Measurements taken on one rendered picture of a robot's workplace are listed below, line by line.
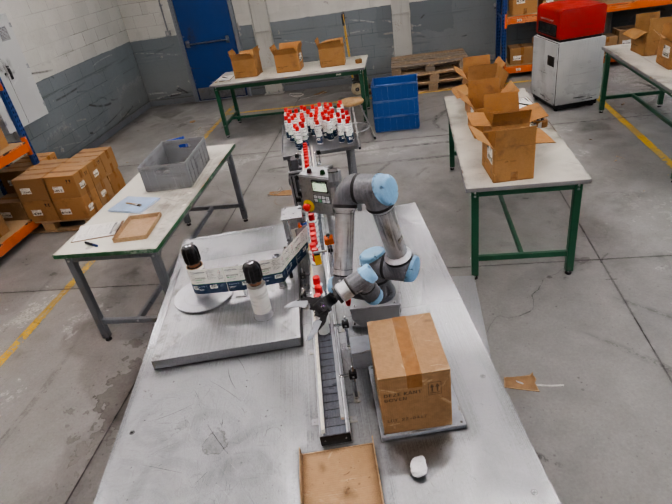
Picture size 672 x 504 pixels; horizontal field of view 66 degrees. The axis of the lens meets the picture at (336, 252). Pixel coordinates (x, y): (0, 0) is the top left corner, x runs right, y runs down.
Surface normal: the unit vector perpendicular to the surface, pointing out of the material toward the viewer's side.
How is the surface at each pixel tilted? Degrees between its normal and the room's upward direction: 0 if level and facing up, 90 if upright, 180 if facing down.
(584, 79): 90
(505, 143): 101
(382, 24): 90
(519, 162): 90
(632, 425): 0
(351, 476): 0
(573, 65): 90
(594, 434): 0
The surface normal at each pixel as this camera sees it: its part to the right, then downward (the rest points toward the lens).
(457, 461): -0.14, -0.84
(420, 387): 0.07, 0.51
